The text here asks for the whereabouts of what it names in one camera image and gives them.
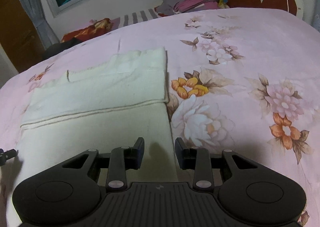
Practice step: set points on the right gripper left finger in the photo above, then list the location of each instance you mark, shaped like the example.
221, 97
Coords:
123, 159

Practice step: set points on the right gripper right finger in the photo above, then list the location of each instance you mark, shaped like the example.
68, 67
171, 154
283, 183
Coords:
198, 160

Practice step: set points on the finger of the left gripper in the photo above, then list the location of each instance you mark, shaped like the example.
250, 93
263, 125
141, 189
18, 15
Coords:
6, 155

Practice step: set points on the white knit sweater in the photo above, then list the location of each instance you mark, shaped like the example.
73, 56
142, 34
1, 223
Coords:
102, 108

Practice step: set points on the pink floral bed sheet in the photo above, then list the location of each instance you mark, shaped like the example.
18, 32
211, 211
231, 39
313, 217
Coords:
238, 79

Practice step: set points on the black garment on bed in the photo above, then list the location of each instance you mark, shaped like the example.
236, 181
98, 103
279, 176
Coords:
60, 47

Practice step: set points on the brown wooden door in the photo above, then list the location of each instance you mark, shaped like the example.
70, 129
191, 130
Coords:
19, 37

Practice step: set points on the red patterned cloth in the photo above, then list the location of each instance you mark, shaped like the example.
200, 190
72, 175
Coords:
96, 29

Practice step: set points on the striped grey mattress cover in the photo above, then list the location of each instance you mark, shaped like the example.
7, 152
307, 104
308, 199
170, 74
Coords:
134, 18

